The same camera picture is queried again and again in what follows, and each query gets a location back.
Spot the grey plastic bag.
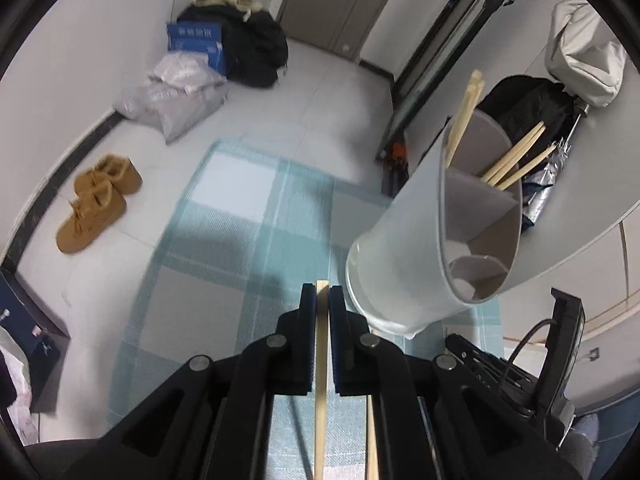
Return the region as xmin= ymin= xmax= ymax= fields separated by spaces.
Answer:
xmin=113 ymin=80 xmax=229 ymax=145

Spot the white cloth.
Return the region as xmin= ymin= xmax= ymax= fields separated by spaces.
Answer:
xmin=544 ymin=0 xmax=627 ymax=109

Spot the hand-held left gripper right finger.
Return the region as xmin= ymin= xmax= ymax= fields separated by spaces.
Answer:
xmin=330 ymin=285 xmax=576 ymax=480

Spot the grey divided utensil holder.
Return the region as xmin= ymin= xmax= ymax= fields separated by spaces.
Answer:
xmin=345 ymin=109 xmax=525 ymax=341

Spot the grey brown door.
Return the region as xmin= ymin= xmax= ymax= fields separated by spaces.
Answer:
xmin=277 ymin=0 xmax=414 ymax=57

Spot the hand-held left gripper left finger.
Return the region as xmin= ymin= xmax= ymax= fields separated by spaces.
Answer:
xmin=65 ymin=283 xmax=317 ymax=480

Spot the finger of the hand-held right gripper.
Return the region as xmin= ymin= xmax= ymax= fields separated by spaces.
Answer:
xmin=444 ymin=333 xmax=512 ymax=392

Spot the black bag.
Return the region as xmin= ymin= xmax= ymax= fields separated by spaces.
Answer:
xmin=177 ymin=2 xmax=290 ymax=89

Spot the teal checked cloth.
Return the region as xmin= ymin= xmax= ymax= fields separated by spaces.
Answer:
xmin=107 ymin=139 xmax=504 ymax=480

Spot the cream cloth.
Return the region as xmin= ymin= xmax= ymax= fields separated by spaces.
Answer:
xmin=192 ymin=0 xmax=264 ymax=22

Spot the white bag with red print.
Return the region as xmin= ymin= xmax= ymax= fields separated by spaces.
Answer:
xmin=0 ymin=330 xmax=39 ymax=449

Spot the black cable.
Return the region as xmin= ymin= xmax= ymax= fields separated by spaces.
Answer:
xmin=502 ymin=317 xmax=557 ymax=393

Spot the blue packet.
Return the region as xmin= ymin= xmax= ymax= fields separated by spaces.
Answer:
xmin=166 ymin=20 xmax=229 ymax=76

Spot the orange and black item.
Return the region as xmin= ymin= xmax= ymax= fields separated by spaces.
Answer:
xmin=379 ymin=141 xmax=412 ymax=196

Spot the brown suede shoe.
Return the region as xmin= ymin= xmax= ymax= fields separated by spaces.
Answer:
xmin=55 ymin=180 xmax=127 ymax=255
xmin=73 ymin=155 xmax=144 ymax=196

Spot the white panel with wooden trim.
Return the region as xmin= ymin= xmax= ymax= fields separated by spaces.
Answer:
xmin=580 ymin=219 xmax=640 ymax=332

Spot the black coat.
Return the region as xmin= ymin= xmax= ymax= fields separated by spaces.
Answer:
xmin=481 ymin=74 xmax=582 ymax=173

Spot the wooden chopstick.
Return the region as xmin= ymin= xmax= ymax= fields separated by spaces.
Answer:
xmin=490 ymin=144 xmax=557 ymax=186
xmin=449 ymin=78 xmax=487 ymax=162
xmin=444 ymin=70 xmax=482 ymax=167
xmin=314 ymin=280 xmax=331 ymax=480
xmin=366 ymin=395 xmax=380 ymax=480
xmin=496 ymin=152 xmax=557 ymax=192
xmin=481 ymin=121 xmax=546 ymax=180

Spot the white plastic bag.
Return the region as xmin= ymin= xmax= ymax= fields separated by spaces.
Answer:
xmin=148 ymin=52 xmax=227 ymax=95

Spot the silver folded umbrella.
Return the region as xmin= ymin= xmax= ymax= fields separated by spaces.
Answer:
xmin=521 ymin=142 xmax=572 ymax=232

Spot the black framed glass door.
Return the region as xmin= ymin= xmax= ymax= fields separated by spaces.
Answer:
xmin=380 ymin=0 xmax=532 ymax=162

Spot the dark blue cabinet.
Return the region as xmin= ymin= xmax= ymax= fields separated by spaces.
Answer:
xmin=0 ymin=267 xmax=71 ymax=414

